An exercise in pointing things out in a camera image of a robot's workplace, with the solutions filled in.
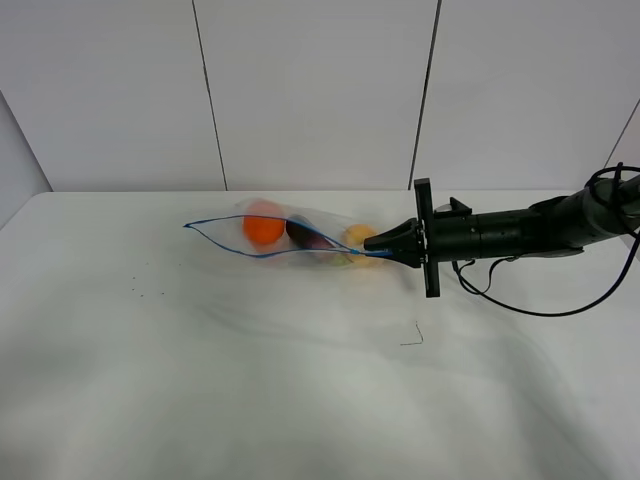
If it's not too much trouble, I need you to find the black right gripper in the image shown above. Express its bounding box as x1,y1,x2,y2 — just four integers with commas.
363,178,481,298

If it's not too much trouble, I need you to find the clear zip bag blue seal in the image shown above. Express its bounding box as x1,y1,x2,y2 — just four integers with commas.
183,198,390,270

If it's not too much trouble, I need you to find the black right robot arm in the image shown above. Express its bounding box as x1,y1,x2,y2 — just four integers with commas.
364,166,639,298

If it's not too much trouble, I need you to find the purple eggplant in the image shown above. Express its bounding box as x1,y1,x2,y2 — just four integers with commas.
285,215,337,254

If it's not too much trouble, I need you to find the orange fruit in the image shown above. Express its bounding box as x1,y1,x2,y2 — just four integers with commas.
243,200,285,245

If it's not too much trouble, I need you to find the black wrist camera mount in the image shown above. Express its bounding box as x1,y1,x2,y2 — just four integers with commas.
433,197,472,218

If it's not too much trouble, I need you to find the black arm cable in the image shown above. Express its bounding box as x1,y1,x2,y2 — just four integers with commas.
452,162,640,316

